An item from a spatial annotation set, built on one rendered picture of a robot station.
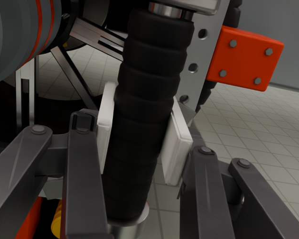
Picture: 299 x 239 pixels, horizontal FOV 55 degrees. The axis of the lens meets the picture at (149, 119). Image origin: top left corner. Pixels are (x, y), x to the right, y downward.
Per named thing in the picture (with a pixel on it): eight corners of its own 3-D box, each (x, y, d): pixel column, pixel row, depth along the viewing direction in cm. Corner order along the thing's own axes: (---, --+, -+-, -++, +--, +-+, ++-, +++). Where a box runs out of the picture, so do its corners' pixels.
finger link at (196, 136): (195, 171, 13) (256, 181, 13) (179, 124, 18) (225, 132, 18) (186, 197, 14) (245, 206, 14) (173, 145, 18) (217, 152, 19)
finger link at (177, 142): (179, 137, 14) (194, 140, 14) (164, 91, 21) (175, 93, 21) (164, 186, 15) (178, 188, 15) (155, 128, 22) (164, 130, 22)
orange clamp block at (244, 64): (193, 66, 46) (246, 78, 47) (205, 81, 38) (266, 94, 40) (207, 21, 43) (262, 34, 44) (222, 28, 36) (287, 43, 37)
